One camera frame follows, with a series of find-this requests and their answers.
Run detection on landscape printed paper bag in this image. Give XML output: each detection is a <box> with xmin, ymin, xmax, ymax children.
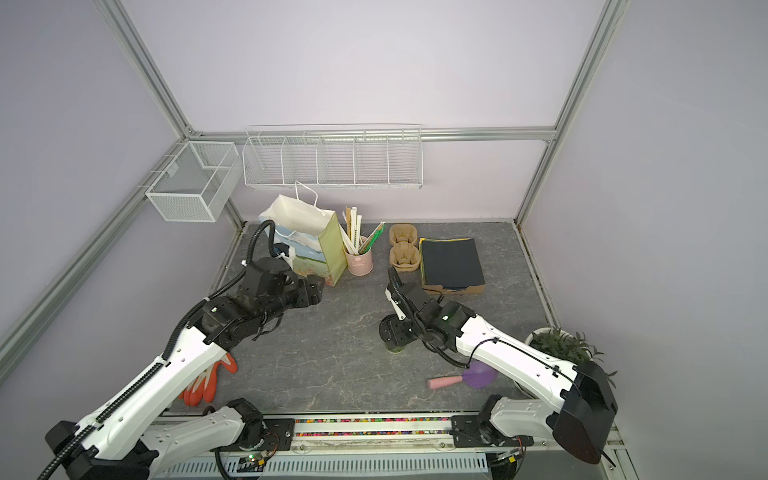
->
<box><xmin>259</xmin><ymin>181</ymin><xmax>347</xmax><ymax>286</ymax></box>

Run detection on brown pulp cup carrier stack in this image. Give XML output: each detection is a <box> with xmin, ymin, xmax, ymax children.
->
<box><xmin>389</xmin><ymin>224</ymin><xmax>422</xmax><ymax>273</ymax></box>

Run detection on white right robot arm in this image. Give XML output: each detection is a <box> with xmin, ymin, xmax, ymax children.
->
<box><xmin>379</xmin><ymin>278</ymin><xmax>618</xmax><ymax>464</ymax></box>

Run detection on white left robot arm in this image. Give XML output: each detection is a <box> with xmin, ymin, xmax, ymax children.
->
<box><xmin>39</xmin><ymin>257</ymin><xmax>325</xmax><ymax>479</ymax></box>

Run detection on pink straw holder cup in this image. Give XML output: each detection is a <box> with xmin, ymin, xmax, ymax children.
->
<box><xmin>344</xmin><ymin>247</ymin><xmax>374</xmax><ymax>277</ymax></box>

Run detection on orange red scissors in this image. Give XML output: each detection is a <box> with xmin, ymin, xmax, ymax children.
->
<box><xmin>179</xmin><ymin>353</ymin><xmax>238</xmax><ymax>406</ymax></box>

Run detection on potted green plant white pot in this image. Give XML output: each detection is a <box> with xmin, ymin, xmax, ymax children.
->
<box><xmin>525</xmin><ymin>327</ymin><xmax>603</xmax><ymax>365</ymax></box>

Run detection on purple scoop with pink handle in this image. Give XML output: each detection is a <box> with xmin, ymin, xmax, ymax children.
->
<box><xmin>427</xmin><ymin>361</ymin><xmax>498</xmax><ymax>390</ymax></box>

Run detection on white mesh wall basket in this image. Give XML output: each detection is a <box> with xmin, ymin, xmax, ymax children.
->
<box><xmin>146</xmin><ymin>141</ymin><xmax>243</xmax><ymax>223</ymax></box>

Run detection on white wire wall shelf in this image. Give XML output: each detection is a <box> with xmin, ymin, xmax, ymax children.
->
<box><xmin>241</xmin><ymin>123</ymin><xmax>424</xmax><ymax>188</ymax></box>

